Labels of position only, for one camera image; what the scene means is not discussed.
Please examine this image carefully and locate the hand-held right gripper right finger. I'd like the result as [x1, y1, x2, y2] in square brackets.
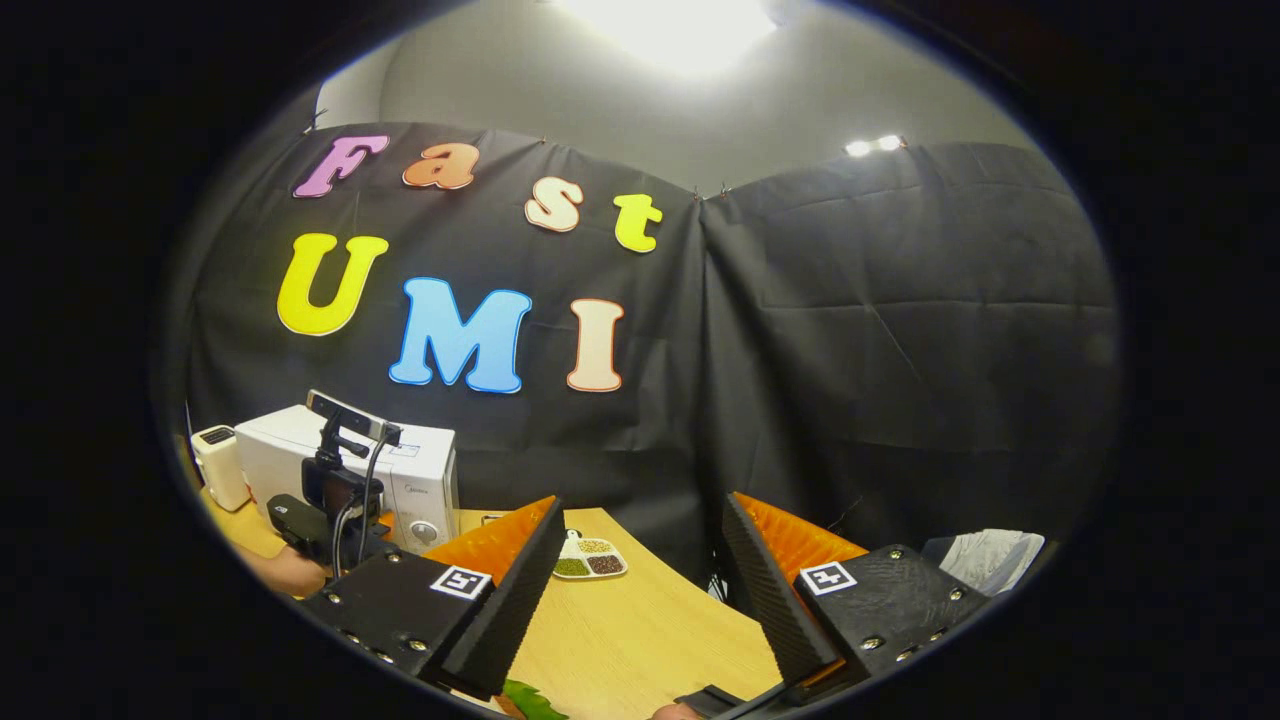
[720, 491, 1013, 689]

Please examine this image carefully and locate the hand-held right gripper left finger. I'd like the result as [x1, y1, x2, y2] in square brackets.
[298, 495, 568, 701]

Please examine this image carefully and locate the white microwave oven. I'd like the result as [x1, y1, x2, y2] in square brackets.
[235, 404, 461, 554]

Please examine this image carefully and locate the white toaster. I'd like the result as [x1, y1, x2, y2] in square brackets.
[190, 425, 251, 513]

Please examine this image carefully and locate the white divided seasoning tray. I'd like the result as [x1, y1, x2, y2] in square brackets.
[553, 530, 629, 581]

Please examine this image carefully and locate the white crumpled cloth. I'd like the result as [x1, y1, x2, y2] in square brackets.
[938, 528, 1047, 597]

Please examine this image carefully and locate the black backdrop cloth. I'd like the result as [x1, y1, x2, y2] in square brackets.
[170, 120, 1121, 601]

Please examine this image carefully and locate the large ceiling light panel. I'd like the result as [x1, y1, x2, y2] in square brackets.
[555, 0, 786, 79]

